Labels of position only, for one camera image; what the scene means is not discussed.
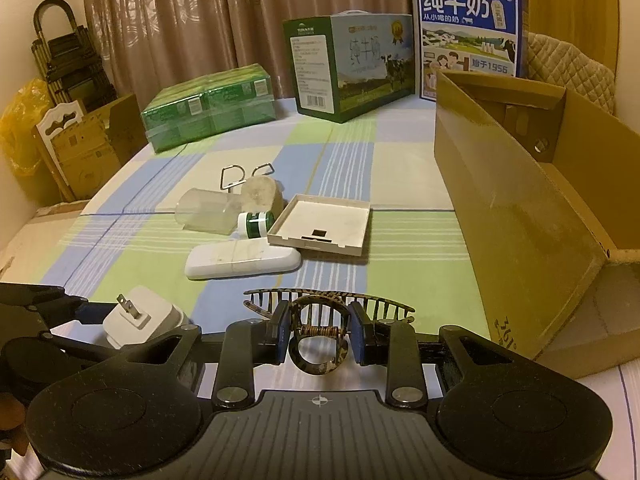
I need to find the checked bed sheet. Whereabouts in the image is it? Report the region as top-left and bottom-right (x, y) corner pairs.
(0, 95), (640, 480)

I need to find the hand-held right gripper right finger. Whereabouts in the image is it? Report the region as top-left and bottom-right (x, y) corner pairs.
(349, 301), (521, 409)

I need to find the clear plastic jar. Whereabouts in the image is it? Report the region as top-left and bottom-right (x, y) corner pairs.
(175, 187), (243, 236)

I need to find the blue milk carton box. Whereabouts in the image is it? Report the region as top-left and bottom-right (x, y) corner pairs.
(415, 0), (530, 103)

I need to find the tortoiseshell hair claw clip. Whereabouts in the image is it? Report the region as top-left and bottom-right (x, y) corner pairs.
(243, 287), (416, 377)

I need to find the white plastic case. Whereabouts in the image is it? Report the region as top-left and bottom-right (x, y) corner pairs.
(184, 237), (302, 281)

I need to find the white power adapter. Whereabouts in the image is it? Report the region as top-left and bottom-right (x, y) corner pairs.
(102, 285), (192, 351)

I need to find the black folding cart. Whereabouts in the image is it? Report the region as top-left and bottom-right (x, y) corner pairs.
(31, 0), (118, 111)

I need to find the brown cardboard box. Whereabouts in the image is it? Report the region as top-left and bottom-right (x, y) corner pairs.
(432, 70), (640, 380)

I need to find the green milk carton box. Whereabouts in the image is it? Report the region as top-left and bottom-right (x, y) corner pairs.
(282, 10), (416, 125)

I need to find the beige quilted cushion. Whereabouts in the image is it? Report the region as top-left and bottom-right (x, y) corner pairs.
(522, 32), (618, 116)

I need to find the brown patterned curtain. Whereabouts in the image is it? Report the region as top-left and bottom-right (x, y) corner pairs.
(80, 0), (413, 106)

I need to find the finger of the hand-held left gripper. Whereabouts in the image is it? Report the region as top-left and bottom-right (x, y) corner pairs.
(37, 329), (132, 362)
(0, 282), (109, 330)

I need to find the yellow plastic bag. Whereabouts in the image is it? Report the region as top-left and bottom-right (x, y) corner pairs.
(0, 77), (53, 178)

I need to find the printed cardboard storage box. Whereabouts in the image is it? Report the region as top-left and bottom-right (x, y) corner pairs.
(50, 92), (151, 201)

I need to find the white carved wooden piece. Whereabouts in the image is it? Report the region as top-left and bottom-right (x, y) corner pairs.
(36, 99), (86, 186)

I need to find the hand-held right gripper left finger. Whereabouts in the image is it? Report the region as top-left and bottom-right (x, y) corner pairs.
(107, 304), (292, 409)

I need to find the green shrink-wrapped carton pack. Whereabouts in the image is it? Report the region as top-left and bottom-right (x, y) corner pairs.
(140, 63), (277, 155)

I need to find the small green white jar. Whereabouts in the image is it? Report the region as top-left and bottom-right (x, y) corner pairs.
(236, 210), (276, 239)

